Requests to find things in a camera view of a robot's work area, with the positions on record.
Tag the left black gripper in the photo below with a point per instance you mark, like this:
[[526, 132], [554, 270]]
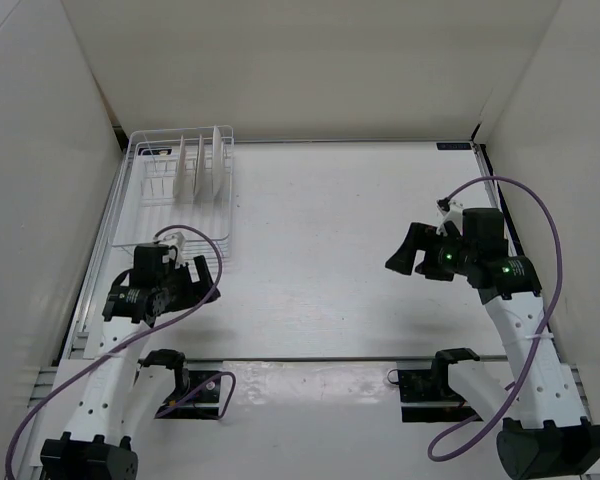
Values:
[[194, 291]]

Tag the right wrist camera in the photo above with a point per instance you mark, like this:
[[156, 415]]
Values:
[[452, 215]]

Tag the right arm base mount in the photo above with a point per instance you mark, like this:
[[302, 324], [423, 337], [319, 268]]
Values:
[[424, 392]]

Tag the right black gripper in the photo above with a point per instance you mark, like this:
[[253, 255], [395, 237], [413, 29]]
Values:
[[419, 237]]

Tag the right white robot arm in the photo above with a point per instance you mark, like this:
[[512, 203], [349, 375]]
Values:
[[544, 431]]

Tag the blue table edge label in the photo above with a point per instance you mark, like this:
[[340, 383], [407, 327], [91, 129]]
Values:
[[453, 146]]

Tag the white plate green rim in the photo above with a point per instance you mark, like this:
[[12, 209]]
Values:
[[217, 166]]

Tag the white wire dish rack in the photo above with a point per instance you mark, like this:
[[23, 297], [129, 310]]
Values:
[[144, 201]]

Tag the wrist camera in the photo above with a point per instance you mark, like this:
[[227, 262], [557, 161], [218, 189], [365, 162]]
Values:
[[174, 243], [452, 215]]

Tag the white plate orange sunburst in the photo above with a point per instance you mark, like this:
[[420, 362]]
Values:
[[178, 183]]

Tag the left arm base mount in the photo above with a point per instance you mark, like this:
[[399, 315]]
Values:
[[194, 390]]

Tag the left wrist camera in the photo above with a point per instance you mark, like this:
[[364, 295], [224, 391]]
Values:
[[174, 243]]

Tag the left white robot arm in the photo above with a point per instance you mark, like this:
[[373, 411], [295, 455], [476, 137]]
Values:
[[126, 387]]

